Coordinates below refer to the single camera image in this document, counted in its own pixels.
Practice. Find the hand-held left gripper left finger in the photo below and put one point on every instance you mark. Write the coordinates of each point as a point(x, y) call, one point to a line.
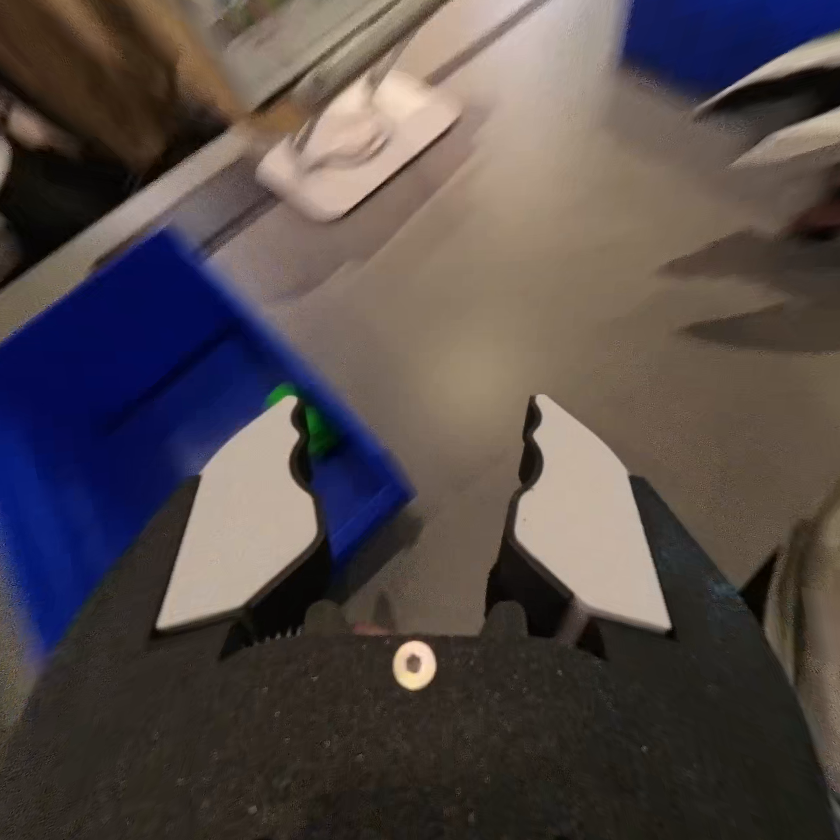
point(249, 531)

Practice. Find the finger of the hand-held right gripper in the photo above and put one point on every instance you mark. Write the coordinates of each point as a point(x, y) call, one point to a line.
point(787, 72)
point(800, 148)

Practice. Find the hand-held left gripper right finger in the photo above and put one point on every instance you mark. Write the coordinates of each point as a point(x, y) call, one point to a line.
point(590, 525)

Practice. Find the blue plastic bin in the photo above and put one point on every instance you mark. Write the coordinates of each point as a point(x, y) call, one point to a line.
point(722, 39)
point(98, 394)

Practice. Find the green two-stud block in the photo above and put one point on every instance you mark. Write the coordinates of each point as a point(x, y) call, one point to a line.
point(321, 436)

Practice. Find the white instruction sheet stand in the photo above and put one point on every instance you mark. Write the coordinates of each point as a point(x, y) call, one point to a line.
point(380, 131)

